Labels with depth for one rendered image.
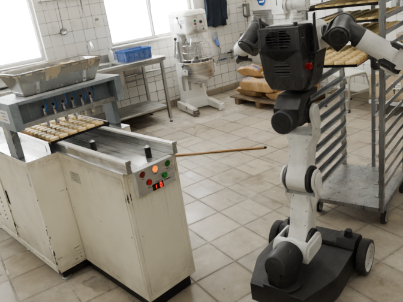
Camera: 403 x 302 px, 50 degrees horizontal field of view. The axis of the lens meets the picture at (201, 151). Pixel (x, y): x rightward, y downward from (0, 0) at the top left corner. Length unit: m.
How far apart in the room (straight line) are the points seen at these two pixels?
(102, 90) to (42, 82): 0.41
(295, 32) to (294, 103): 0.34
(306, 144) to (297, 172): 0.15
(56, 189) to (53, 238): 0.31
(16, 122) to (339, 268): 1.89
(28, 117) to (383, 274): 2.19
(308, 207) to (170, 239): 0.76
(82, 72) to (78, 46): 3.34
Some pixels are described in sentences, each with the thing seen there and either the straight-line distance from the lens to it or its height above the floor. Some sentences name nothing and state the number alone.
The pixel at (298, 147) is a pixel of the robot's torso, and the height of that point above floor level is 0.80.
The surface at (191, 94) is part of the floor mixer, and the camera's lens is 6.32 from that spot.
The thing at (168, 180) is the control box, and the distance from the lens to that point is 2.24.
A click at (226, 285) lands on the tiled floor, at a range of 2.63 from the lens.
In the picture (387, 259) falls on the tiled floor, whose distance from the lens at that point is 2.82.
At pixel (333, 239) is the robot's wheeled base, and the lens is 2.61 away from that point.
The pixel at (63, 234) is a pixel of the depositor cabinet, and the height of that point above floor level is 0.32.
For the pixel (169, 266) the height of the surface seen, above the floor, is 0.22.
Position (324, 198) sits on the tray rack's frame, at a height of 0.15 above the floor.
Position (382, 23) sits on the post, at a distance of 2.67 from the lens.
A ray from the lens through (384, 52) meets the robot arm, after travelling 2.06.
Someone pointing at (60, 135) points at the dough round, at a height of 0.92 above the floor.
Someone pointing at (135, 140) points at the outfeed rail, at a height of 0.87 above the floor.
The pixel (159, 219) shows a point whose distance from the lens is 2.31.
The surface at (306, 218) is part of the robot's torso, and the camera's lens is 2.35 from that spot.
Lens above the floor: 1.60
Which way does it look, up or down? 20 degrees down
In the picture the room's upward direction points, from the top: 8 degrees counter-clockwise
